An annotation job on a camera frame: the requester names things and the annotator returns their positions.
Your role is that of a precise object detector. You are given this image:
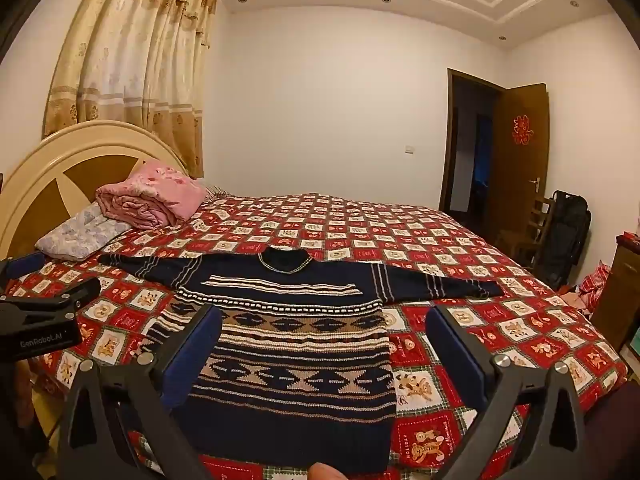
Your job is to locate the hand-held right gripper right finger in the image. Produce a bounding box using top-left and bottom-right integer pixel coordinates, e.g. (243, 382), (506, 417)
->
(426, 304), (586, 480)

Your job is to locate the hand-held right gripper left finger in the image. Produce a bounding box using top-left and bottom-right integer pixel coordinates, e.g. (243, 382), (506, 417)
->
(59, 304), (223, 480)

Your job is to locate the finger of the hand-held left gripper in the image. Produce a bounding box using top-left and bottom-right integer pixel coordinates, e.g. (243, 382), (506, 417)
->
(0, 252), (46, 281)
(0, 277), (102, 317)

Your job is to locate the navy patterned knit sweater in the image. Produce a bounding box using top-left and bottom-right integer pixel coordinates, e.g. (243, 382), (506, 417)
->
(97, 246), (503, 476)

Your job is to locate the person's right hand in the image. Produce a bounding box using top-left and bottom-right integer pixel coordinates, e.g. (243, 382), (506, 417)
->
(306, 462), (347, 480)

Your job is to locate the grey floral pillow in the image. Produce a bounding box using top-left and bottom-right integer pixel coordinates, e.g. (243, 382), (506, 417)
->
(34, 201), (133, 262)

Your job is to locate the cream wooden bed headboard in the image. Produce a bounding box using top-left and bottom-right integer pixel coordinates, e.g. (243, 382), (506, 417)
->
(0, 120), (193, 261)

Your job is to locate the red bear printed blanket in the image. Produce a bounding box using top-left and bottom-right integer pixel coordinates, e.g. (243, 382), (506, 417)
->
(7, 191), (628, 480)

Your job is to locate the pink folded quilt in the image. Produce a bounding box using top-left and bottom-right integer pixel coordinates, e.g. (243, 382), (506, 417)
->
(95, 160), (208, 228)

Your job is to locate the wooden chair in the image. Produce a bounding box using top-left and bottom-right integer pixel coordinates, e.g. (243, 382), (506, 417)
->
(495, 196), (556, 261)

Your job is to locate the red plaid bag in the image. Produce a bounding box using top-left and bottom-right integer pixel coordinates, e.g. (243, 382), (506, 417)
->
(575, 261), (612, 311)

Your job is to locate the black bag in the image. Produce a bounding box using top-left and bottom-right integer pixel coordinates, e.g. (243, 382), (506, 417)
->
(542, 190), (592, 288)

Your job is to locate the brown wooden cabinet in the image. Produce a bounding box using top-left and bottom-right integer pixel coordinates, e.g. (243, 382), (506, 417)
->
(592, 234), (640, 353)

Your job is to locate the brown wooden door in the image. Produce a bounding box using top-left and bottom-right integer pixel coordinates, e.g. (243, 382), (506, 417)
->
(482, 82), (551, 256)

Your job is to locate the beige floral curtain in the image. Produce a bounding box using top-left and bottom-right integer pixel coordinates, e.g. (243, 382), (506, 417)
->
(42, 0), (221, 179)

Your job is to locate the red paper door decoration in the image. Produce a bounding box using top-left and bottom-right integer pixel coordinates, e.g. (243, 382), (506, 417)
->
(511, 115), (532, 146)

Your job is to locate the dark wooden door frame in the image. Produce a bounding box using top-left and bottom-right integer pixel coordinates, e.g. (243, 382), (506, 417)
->
(439, 67), (508, 233)

